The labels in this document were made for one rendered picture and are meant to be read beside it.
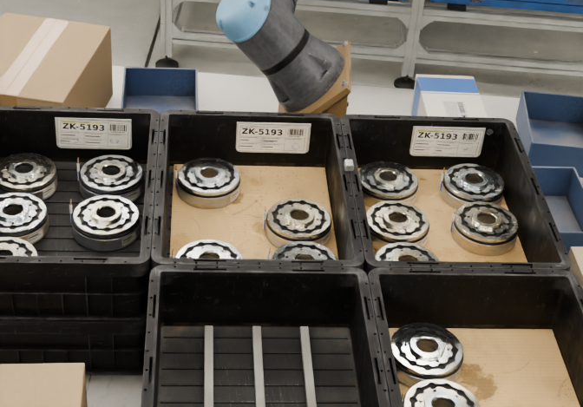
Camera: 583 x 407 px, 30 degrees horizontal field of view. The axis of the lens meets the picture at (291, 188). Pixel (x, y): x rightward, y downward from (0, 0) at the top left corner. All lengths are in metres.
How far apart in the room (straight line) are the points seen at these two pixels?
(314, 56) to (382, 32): 2.12
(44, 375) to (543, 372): 0.68
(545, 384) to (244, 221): 0.54
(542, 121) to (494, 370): 0.91
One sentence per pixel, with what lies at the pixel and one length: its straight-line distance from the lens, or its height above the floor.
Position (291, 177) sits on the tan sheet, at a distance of 1.85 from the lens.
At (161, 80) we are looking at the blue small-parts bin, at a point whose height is 0.74.
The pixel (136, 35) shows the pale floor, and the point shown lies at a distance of 4.02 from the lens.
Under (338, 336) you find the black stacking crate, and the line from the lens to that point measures 1.57.
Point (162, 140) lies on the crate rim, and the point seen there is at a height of 0.93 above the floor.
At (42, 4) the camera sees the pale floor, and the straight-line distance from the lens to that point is 4.24.
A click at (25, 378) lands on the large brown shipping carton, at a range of 1.41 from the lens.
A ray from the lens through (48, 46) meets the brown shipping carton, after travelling 2.17.
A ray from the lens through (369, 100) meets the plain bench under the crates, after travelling 2.34.
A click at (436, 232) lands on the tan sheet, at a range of 1.78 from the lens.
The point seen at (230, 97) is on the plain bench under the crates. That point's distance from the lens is 2.31.
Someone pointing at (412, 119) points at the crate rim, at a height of 0.93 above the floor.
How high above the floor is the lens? 1.90
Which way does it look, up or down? 36 degrees down
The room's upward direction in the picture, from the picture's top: 5 degrees clockwise
